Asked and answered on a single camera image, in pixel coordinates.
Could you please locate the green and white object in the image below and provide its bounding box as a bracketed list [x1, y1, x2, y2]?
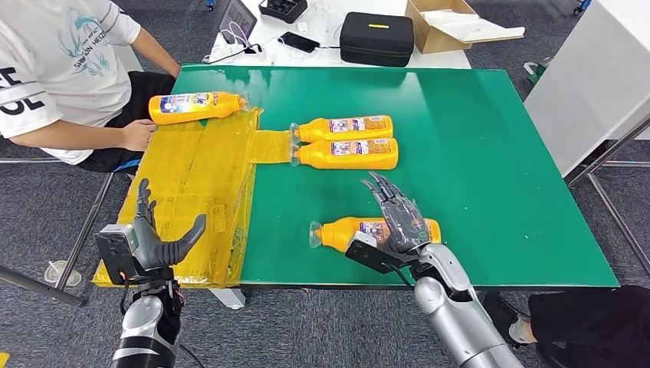
[523, 57, 552, 86]

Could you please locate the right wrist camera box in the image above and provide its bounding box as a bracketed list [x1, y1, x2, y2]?
[345, 231, 407, 275]

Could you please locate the white table foot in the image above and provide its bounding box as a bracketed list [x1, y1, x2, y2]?
[208, 287, 246, 311]

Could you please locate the black smartphone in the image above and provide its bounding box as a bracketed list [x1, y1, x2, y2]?
[278, 31, 321, 54]

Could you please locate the black compartment tray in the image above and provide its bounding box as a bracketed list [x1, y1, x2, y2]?
[258, 0, 309, 25]

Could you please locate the grey metal tube frame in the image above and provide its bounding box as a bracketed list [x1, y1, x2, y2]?
[0, 157, 117, 309]
[564, 113, 650, 275]

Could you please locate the person's right hand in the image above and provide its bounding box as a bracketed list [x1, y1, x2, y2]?
[121, 119, 159, 153]

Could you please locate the white power strip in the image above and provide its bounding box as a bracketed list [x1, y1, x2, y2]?
[204, 41, 273, 65]

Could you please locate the white cabinet panel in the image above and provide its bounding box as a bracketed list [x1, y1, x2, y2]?
[523, 0, 650, 178]

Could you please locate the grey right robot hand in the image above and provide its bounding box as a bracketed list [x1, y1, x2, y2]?
[361, 171, 432, 255]

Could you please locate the brown cardboard box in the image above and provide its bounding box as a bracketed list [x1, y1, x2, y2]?
[405, 0, 526, 54]

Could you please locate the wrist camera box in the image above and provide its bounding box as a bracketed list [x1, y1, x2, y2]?
[94, 223, 139, 285]
[345, 231, 407, 275]

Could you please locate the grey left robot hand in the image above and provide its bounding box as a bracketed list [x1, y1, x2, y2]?
[133, 179, 208, 271]

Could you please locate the black zip carrying case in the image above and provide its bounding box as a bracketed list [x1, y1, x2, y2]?
[339, 11, 415, 68]

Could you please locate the person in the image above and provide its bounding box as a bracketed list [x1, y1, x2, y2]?
[477, 284, 650, 368]
[0, 0, 182, 174]

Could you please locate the white table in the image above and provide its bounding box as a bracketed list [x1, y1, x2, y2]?
[204, 0, 472, 70]

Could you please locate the clear plastic lid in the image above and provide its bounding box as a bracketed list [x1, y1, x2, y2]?
[43, 260, 82, 288]

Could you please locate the dark tablet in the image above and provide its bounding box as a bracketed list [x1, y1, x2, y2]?
[218, 0, 258, 47]

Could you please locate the orange detergent bottle clear cap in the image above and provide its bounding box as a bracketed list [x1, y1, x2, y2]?
[308, 217, 442, 254]
[289, 137, 399, 171]
[289, 115, 395, 143]
[148, 91, 250, 126]

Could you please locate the white sheet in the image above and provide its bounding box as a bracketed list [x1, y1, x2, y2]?
[422, 10, 526, 43]

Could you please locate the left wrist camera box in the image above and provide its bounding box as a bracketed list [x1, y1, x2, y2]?
[94, 223, 139, 285]

